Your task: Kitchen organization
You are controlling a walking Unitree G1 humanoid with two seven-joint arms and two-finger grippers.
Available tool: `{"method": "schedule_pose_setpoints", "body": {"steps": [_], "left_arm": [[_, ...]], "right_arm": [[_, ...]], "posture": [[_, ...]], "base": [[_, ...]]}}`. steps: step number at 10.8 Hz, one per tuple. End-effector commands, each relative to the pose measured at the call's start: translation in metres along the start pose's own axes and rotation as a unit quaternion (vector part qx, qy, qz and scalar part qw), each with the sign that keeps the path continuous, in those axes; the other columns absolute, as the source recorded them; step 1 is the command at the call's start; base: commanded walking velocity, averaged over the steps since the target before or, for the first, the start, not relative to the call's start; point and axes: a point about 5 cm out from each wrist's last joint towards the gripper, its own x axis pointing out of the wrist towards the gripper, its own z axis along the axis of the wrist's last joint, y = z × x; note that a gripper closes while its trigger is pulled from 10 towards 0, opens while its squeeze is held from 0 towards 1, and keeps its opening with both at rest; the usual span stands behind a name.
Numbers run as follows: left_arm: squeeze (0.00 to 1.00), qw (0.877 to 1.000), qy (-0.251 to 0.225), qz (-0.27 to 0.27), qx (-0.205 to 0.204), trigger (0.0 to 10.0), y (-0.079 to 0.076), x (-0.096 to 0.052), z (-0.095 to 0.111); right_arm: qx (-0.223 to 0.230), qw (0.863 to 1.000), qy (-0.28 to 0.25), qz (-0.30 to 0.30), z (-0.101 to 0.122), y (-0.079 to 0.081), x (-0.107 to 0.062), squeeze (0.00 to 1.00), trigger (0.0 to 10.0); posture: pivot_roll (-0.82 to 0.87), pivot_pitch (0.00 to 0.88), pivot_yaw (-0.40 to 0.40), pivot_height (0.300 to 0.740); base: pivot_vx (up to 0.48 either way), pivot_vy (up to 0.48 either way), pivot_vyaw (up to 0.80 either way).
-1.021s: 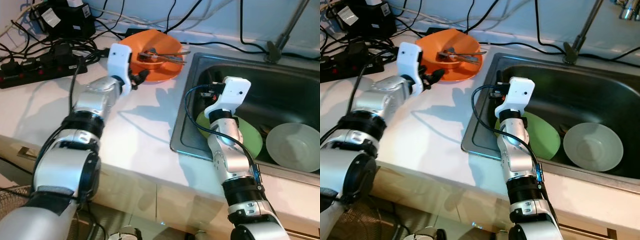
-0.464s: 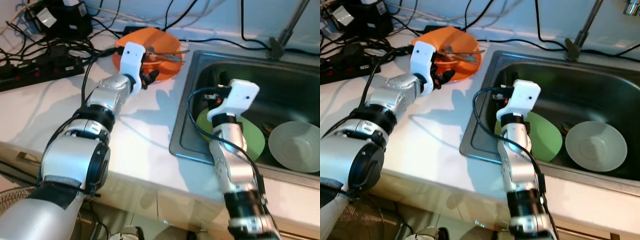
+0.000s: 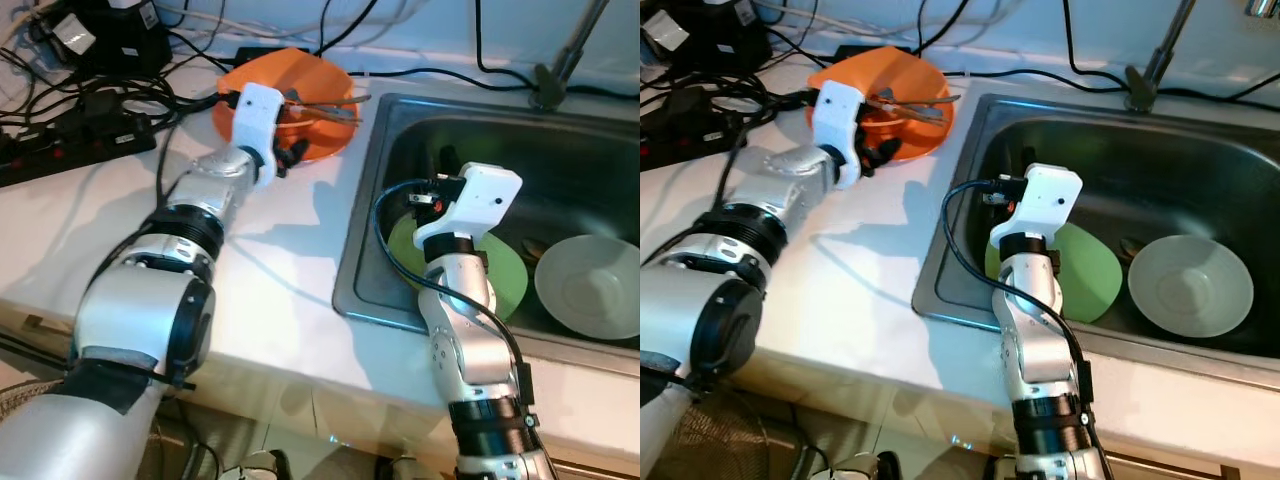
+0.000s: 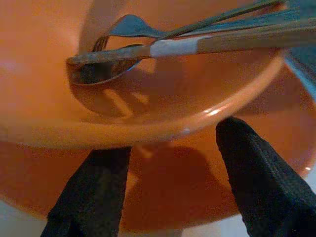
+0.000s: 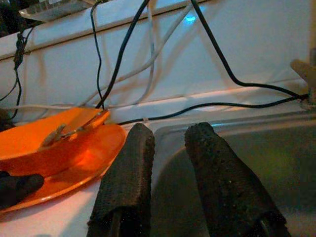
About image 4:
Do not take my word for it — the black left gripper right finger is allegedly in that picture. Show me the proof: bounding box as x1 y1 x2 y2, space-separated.
215 117 316 237

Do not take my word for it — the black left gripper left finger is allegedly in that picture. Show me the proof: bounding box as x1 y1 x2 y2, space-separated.
40 146 133 237

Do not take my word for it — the orange plastic bowl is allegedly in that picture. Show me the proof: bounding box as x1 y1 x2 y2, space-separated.
0 63 316 233
0 0 294 151

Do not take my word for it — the metal fork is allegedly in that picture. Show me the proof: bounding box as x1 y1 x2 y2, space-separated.
92 14 287 52

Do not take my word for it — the wooden utensil with white band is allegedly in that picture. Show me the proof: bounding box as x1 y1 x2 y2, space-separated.
67 23 316 66

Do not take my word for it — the dark slim utensil handle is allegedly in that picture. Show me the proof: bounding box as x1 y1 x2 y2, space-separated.
170 4 316 38

